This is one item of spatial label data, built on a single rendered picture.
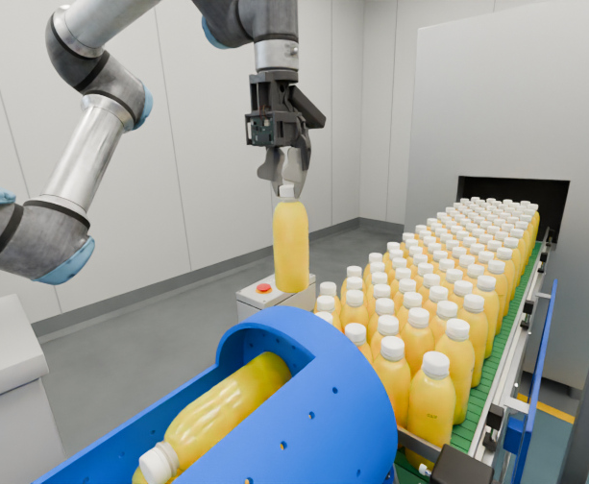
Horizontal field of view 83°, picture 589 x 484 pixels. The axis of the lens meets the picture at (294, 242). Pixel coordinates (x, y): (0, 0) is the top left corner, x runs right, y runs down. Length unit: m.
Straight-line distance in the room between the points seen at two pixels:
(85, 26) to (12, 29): 2.36
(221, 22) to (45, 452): 0.79
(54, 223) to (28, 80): 2.43
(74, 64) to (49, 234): 0.37
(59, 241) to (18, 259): 0.06
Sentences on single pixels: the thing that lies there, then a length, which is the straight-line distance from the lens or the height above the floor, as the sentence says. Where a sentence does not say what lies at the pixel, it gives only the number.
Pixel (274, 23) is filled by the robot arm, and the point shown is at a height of 1.63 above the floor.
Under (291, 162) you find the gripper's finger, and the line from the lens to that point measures 0.60.
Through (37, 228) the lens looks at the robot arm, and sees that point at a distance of 0.74.
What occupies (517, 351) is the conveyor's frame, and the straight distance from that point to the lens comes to 1.10.
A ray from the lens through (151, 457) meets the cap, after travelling 0.46.
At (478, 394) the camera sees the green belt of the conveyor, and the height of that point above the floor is 0.90.
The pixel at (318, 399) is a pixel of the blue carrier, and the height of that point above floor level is 1.20.
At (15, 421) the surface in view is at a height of 1.05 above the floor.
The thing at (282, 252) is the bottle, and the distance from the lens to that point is 0.65.
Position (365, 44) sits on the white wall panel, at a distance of 5.52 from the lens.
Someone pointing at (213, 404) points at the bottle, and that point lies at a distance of 0.47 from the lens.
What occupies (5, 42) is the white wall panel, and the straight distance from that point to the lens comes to 3.16.
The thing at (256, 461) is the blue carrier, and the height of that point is 1.20.
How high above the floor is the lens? 1.46
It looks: 18 degrees down
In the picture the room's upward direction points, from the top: 2 degrees counter-clockwise
